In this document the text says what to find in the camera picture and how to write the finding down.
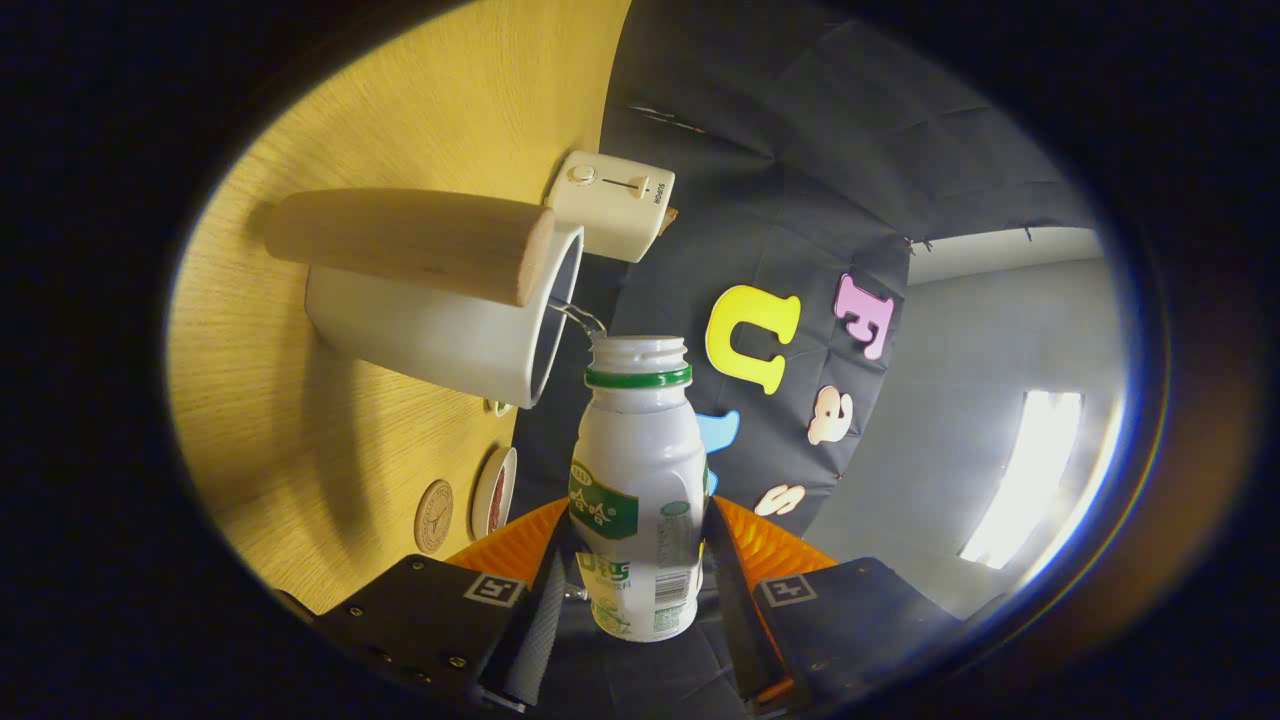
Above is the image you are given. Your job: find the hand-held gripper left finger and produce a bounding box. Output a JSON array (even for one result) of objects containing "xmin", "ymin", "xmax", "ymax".
[{"xmin": 275, "ymin": 497, "xmax": 576, "ymax": 713}]

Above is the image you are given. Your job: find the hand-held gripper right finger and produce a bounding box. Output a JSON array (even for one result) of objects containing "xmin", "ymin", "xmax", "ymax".
[{"xmin": 700, "ymin": 495, "xmax": 1006, "ymax": 715}]

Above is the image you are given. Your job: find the round cork coaster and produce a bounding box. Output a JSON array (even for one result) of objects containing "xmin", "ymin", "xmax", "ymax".
[{"xmin": 414, "ymin": 479, "xmax": 455, "ymax": 555}]

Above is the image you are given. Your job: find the white juice bottle green label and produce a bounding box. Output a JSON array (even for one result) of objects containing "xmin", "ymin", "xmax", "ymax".
[{"xmin": 568, "ymin": 335, "xmax": 711, "ymax": 643}]

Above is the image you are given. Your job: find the clear juice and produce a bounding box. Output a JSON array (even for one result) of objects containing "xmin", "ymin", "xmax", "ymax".
[{"xmin": 550, "ymin": 298, "xmax": 608, "ymax": 339}]

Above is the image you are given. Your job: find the white cup wooden handle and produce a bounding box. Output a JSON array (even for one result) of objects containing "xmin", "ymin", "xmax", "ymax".
[{"xmin": 264, "ymin": 188, "xmax": 585, "ymax": 409}]

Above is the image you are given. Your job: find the white round plate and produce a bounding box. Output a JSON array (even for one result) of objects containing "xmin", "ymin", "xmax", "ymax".
[{"xmin": 470, "ymin": 446, "xmax": 519, "ymax": 541}]

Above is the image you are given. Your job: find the ceiling light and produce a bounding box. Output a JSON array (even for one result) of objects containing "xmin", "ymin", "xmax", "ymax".
[{"xmin": 960, "ymin": 390, "xmax": 1086, "ymax": 571}]

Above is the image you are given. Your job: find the cream toaster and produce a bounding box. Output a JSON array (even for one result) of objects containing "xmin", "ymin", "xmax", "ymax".
[{"xmin": 546, "ymin": 150, "xmax": 676, "ymax": 264}]

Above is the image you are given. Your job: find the black backdrop cloth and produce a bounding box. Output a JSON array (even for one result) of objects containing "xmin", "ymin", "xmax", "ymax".
[{"xmin": 505, "ymin": 0, "xmax": 1101, "ymax": 720}]

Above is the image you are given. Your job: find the wooden table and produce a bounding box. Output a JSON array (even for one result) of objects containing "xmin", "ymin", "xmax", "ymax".
[{"xmin": 165, "ymin": 0, "xmax": 633, "ymax": 616}]

